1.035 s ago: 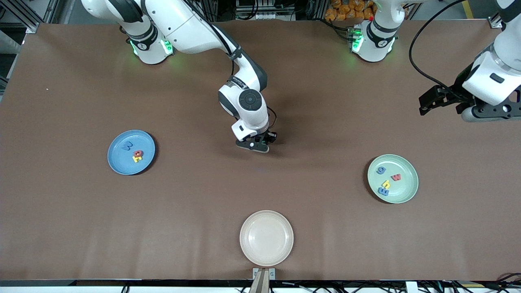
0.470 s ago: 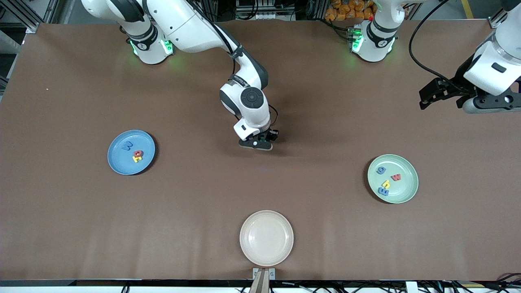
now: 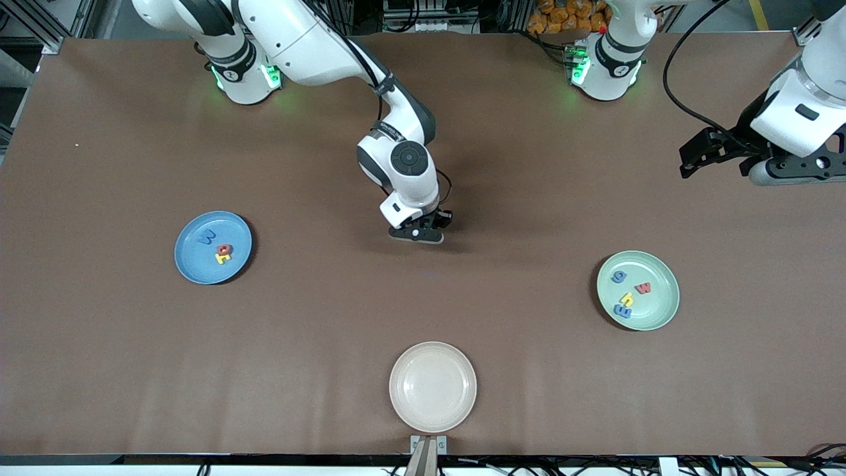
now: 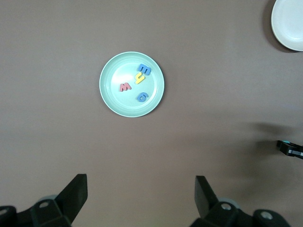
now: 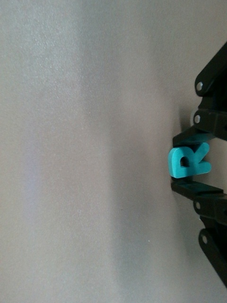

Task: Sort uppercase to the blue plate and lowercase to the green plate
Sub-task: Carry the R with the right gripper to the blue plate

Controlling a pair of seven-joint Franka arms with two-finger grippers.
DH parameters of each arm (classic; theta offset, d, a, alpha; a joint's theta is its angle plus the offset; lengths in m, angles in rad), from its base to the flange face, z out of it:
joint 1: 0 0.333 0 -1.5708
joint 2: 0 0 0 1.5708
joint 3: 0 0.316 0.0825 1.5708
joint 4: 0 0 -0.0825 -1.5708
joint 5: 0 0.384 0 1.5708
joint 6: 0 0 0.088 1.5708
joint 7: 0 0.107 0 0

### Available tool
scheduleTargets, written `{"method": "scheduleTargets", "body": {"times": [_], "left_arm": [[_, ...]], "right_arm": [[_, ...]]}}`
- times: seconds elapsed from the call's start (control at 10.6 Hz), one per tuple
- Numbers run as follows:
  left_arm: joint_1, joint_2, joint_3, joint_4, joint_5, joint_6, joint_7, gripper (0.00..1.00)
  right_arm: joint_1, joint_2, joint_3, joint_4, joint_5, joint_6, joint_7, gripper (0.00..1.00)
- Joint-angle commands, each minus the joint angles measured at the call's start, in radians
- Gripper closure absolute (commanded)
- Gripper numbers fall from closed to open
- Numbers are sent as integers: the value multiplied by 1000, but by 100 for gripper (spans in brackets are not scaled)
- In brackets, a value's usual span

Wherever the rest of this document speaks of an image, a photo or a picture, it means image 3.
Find green plate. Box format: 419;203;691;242
596;250;681;332

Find beige plate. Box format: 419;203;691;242
389;341;478;434

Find aluminium frame post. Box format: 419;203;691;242
793;13;827;47
0;0;90;55

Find orange objects pile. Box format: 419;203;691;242
527;0;612;35

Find blue plate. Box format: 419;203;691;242
174;210;253;286

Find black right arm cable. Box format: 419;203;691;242
311;0;453;202

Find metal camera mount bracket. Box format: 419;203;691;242
404;435;448;476

